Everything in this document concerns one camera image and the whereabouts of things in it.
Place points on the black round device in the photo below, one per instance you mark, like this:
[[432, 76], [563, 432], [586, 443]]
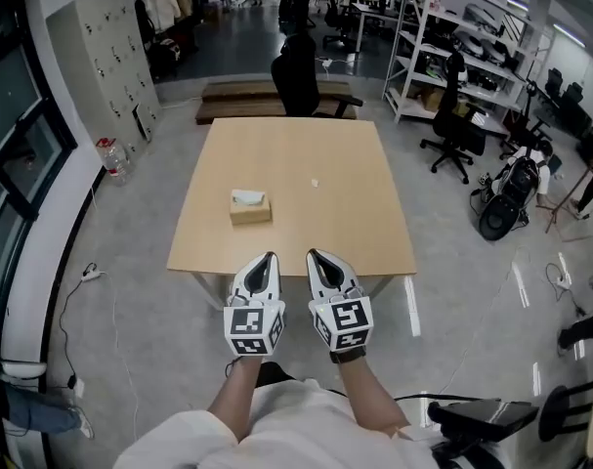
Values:
[[496, 219]]

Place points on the person's right forearm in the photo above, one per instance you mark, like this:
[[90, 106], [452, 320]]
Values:
[[369, 398]]

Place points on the person's left forearm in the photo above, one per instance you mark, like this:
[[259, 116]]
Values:
[[237, 394]]

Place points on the wooden tripod stand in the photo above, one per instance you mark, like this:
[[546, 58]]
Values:
[[567, 198]]

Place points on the black stool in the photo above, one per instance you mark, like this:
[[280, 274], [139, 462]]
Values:
[[564, 408]]

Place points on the grey locker cabinet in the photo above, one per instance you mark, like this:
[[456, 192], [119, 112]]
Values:
[[100, 66]]

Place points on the black flat box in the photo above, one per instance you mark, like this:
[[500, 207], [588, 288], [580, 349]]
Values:
[[486, 415]]

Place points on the white tissue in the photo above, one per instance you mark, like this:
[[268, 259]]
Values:
[[247, 197]]

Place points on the white power strip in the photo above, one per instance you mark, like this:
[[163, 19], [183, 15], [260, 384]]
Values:
[[562, 277], [92, 274]]

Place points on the white metal shelving unit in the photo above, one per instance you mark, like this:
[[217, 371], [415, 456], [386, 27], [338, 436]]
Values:
[[452, 42]]

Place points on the large clear water bottle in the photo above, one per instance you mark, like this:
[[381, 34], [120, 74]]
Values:
[[116, 161]]

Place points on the person's white shirt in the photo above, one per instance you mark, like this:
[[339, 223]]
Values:
[[296, 433]]

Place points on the brown tissue box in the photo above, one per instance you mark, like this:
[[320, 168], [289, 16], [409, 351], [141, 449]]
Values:
[[251, 214]]

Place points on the blue jeans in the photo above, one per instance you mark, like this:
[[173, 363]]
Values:
[[42, 413]]

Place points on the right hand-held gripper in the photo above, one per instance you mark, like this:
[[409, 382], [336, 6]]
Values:
[[347, 318]]

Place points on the dark wooden platform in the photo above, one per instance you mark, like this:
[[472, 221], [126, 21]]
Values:
[[237, 99]]

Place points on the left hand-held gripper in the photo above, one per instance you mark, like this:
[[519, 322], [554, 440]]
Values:
[[249, 321]]

